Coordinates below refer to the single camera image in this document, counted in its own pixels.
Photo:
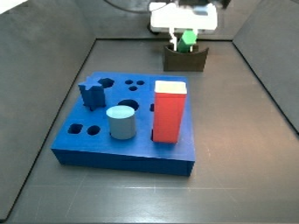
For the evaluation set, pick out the dark curved holder stand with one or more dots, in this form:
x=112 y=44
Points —
x=185 y=62

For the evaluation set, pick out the blue star prism block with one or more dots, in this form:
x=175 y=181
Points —
x=92 y=93

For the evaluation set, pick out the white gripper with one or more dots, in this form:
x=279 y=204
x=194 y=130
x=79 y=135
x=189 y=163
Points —
x=174 y=18

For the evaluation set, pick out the blue shape sorter base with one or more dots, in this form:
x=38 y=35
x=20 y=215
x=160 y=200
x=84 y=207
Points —
x=108 y=130

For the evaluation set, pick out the red rectangular prism block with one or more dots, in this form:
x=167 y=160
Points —
x=170 y=94

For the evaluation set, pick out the light blue cylinder block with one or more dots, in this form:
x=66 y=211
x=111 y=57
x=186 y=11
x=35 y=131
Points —
x=122 y=122

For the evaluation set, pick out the green hexagon prism block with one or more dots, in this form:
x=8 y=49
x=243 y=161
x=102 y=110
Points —
x=183 y=44

